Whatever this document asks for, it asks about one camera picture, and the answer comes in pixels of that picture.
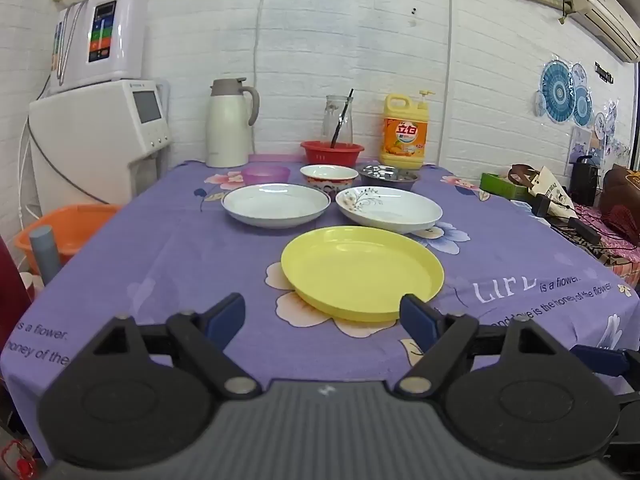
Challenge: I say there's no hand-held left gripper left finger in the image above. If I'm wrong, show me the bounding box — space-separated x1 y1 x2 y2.
92 292 263 401

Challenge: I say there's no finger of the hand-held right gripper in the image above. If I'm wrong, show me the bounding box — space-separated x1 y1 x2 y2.
570 344 640 378

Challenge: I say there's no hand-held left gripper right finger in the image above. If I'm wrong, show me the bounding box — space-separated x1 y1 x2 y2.
398 294 557 401

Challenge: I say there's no yellow plastic plate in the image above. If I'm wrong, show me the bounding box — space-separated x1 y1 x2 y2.
281 226 445 323

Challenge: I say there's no white floral plate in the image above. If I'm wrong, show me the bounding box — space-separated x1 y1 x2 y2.
335 186 444 234

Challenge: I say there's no plain white plate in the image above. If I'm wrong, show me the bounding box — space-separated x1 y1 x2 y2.
221 183 332 230

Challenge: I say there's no stainless steel bowl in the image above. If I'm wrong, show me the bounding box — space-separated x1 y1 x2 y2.
356 164 421 192

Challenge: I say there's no white ceramic bowl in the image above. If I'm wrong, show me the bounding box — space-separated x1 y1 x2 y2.
300 164 359 201

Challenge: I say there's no purple floral tablecloth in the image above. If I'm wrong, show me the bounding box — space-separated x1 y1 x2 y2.
0 160 640 466

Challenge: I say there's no plaid cloth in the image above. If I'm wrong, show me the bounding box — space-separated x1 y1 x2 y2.
550 205 640 291

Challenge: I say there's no black power adapter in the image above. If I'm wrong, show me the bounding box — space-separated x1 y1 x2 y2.
565 217 602 245

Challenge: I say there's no purple plastic bowl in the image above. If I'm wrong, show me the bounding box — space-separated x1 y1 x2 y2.
242 165 291 187

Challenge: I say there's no green box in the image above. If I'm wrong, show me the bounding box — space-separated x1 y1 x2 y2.
480 172 531 202

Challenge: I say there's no orange plastic basin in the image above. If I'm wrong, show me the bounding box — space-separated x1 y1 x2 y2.
14 204 123 273

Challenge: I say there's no beige printed tote bag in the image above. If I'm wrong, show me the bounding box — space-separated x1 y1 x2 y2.
507 164 578 220

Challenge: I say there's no brown bag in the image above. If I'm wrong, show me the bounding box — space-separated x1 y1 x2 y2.
598 164 640 246

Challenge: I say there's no black speaker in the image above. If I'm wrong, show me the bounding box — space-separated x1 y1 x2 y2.
570 156 598 207

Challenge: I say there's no yellow detergent bottle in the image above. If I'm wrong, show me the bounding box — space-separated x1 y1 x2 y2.
380 90 436 171

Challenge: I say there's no red plastic basin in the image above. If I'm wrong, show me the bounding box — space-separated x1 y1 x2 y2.
300 140 365 167

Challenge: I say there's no white thermos jug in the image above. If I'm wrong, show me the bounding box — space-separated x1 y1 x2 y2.
206 78 260 168

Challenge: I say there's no grey pipe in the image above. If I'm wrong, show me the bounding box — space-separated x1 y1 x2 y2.
29 226 62 286

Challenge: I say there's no black stirring stick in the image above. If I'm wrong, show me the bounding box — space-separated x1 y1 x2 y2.
330 89 354 150

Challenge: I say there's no dark red cloth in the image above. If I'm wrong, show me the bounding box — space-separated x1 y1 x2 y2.
0 235 33 346

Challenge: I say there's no clear glass pitcher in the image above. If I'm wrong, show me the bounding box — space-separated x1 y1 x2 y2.
322 95 354 146

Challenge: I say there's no white water dispenser with screen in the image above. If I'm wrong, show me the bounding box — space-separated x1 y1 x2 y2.
28 79 173 216

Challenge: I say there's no medium blue paper fan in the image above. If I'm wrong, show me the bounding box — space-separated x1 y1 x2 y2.
571 85 594 127

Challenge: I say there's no large blue paper fan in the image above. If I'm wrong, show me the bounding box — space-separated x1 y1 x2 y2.
540 59 576 124

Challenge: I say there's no white water purifier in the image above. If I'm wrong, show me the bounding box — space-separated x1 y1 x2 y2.
49 0 148 95

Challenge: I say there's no white air conditioner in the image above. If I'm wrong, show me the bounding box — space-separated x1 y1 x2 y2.
560 0 640 63

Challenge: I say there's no wall picture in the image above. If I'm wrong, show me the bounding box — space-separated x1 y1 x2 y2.
570 126 607 177

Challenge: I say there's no white wall cable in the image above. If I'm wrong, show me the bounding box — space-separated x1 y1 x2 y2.
446 0 456 166
252 0 266 158

